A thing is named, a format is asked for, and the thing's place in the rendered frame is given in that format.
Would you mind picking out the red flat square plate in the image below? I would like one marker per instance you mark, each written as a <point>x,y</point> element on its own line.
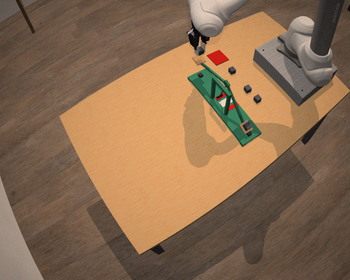
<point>217,57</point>

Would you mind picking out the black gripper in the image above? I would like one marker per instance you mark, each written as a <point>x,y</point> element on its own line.
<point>194,41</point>

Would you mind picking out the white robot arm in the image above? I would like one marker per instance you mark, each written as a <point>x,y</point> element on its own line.
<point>307,43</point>

